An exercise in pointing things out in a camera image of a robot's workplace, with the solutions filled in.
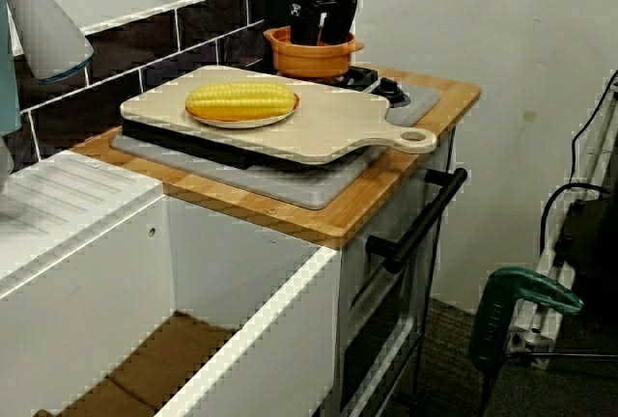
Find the black burner grate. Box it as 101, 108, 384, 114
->
240, 60, 380, 91

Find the grey toy stove top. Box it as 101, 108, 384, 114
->
109, 69, 442, 210

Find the black stove knob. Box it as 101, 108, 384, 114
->
370, 76, 411, 109

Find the white toy sink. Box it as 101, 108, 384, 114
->
0, 150, 342, 417

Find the yellow toy corn cob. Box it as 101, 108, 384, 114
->
184, 80, 296, 122

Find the black oven door handle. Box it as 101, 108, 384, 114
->
365, 166, 468, 275

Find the orange toy pot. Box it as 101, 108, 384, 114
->
263, 25, 366, 82

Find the green clamp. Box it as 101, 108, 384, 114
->
467, 265, 584, 379

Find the teal box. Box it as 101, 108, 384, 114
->
0, 0, 23, 136

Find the black floor cable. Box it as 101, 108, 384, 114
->
539, 68, 618, 249

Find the grey toy faucet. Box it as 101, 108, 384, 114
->
0, 134, 16, 218

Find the wooden countertop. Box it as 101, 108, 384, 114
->
71, 67, 482, 250

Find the silver aluminium rail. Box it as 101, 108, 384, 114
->
509, 91, 618, 371

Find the brown cardboard sheet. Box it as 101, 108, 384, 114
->
32, 309, 239, 417

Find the red round plate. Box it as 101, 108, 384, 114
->
183, 93, 301, 129

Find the light wooden cutting board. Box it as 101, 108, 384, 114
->
119, 65, 438, 166

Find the white toy oven front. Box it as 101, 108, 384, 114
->
337, 126, 458, 416

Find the black device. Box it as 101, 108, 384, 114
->
552, 194, 618, 302

